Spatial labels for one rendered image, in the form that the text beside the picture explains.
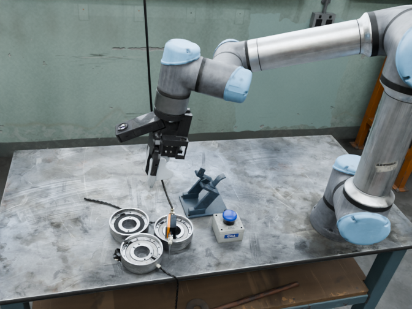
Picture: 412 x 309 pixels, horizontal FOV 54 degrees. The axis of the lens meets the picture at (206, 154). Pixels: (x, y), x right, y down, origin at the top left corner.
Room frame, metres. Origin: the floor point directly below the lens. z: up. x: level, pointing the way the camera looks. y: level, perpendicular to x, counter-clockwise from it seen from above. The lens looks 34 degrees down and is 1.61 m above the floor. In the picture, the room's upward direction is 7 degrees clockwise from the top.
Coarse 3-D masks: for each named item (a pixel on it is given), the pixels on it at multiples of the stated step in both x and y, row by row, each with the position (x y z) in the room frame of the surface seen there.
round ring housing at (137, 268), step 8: (128, 240) 0.71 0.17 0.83; (136, 240) 0.72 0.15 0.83; (152, 240) 0.73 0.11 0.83; (120, 248) 0.68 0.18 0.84; (136, 248) 0.70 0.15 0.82; (144, 248) 0.70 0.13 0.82; (152, 248) 0.70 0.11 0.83; (160, 248) 0.70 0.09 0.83; (136, 256) 0.67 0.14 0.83; (160, 256) 0.67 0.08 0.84; (128, 264) 0.64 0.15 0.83; (136, 264) 0.63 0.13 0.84; (144, 264) 0.64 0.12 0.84; (152, 264) 0.64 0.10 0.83; (136, 272) 0.64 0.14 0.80; (144, 272) 0.64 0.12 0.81
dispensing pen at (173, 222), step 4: (172, 208) 0.81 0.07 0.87; (172, 212) 0.81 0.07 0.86; (172, 216) 0.78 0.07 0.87; (176, 216) 0.78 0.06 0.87; (172, 220) 0.76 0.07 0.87; (176, 220) 0.77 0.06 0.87; (172, 224) 0.75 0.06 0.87; (176, 224) 0.75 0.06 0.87; (172, 228) 0.74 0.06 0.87; (176, 228) 0.74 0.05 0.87; (172, 232) 0.74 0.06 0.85; (176, 232) 0.74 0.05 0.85; (168, 236) 0.72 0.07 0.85; (172, 236) 0.72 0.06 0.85; (168, 240) 0.71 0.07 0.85; (168, 244) 0.70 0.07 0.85
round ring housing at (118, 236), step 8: (128, 208) 0.82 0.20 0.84; (136, 208) 0.82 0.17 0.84; (112, 216) 0.78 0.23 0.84; (128, 216) 0.80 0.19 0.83; (144, 216) 0.81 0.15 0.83; (112, 224) 0.76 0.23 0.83; (120, 224) 0.77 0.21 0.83; (128, 224) 0.79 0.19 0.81; (136, 224) 0.78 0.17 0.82; (112, 232) 0.74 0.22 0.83; (144, 232) 0.75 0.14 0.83; (120, 240) 0.72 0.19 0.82
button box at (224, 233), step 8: (216, 216) 0.83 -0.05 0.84; (216, 224) 0.80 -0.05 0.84; (224, 224) 0.80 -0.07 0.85; (232, 224) 0.80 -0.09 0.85; (240, 224) 0.81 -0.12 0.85; (216, 232) 0.79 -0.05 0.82; (224, 232) 0.77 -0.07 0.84; (232, 232) 0.78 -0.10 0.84; (240, 232) 0.79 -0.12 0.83; (224, 240) 0.77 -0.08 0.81; (232, 240) 0.78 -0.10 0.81; (240, 240) 0.79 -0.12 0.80
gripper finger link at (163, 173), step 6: (150, 162) 0.77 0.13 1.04; (162, 162) 0.77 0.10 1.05; (150, 168) 0.76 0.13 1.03; (162, 168) 0.77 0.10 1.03; (156, 174) 0.76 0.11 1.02; (162, 174) 0.77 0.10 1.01; (168, 174) 0.77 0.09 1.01; (150, 180) 0.76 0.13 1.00; (156, 180) 0.76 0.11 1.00; (150, 186) 0.76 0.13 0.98
